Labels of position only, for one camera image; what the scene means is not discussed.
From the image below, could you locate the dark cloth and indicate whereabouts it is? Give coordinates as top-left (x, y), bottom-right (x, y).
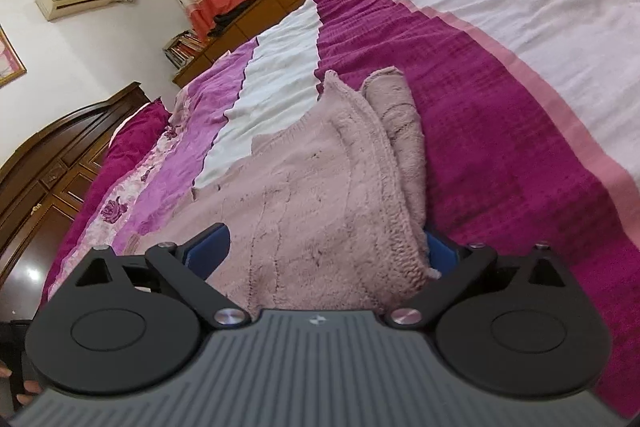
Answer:
top-left (207, 4), bottom-right (252, 40)

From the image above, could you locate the carved wooden headboard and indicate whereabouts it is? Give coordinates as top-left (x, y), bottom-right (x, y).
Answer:
top-left (0, 82), bottom-right (152, 268)

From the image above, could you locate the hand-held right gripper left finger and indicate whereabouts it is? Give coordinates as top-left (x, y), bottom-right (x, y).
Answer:
top-left (75, 223), bottom-right (252, 329)

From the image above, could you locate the person's left hand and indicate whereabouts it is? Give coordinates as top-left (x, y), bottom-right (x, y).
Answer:
top-left (0, 359), bottom-right (44, 412)

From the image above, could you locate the purple white striped floral blanket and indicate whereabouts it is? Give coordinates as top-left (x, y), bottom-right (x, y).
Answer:
top-left (42, 0), bottom-right (640, 427)

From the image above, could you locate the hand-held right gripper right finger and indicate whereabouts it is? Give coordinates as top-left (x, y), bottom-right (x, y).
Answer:
top-left (390, 231), bottom-right (572, 329)

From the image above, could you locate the magenta fleece pillow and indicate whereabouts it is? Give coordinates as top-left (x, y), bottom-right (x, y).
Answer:
top-left (112, 97), bottom-right (174, 168)

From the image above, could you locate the pink fuzzy knit sweater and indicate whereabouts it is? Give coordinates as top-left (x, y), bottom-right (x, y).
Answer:
top-left (127, 67), bottom-right (444, 314)

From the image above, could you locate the stack of books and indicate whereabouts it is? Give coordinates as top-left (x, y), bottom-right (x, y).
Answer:
top-left (162, 31), bottom-right (209, 70)

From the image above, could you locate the framed wall picture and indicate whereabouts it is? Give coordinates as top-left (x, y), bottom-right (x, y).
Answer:
top-left (0, 24), bottom-right (27, 89)

